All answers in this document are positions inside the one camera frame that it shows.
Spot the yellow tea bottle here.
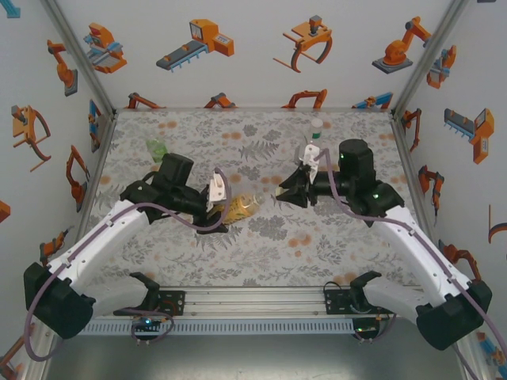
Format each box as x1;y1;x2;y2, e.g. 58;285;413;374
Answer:
213;192;267;227

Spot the green plastic bottle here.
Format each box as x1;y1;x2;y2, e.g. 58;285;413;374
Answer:
145;138;170;162

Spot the floral tablecloth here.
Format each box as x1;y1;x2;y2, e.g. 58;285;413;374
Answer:
78;108;444;288

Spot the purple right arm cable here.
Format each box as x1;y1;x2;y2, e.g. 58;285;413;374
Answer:
314;149;507;380

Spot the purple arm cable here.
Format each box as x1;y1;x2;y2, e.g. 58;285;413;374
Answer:
314;149;507;380
23;168;231;362

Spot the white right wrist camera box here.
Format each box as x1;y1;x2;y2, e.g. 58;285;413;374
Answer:
297;144;322;184

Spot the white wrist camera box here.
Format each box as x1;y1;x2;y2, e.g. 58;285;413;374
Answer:
208;169;230;207
297;144;322;184

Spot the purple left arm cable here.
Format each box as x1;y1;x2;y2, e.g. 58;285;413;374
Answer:
23;168;231;362

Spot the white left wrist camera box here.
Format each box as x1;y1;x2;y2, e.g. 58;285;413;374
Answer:
208;169;230;207

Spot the aluminium side rail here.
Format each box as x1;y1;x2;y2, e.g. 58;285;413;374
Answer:
39;110;119;290
390;114;468;290

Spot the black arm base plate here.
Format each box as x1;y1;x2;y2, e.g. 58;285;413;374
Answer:
113;290;187;317
323;287;397;316

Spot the aluminium mounting rail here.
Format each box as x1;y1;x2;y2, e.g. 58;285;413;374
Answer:
37;287;471;321

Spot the slotted grey cable duct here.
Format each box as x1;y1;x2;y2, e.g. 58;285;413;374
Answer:
53;320;354;336

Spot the aluminium frame post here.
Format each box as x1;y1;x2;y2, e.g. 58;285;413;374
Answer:
390;0;468;118
41;0;118;116

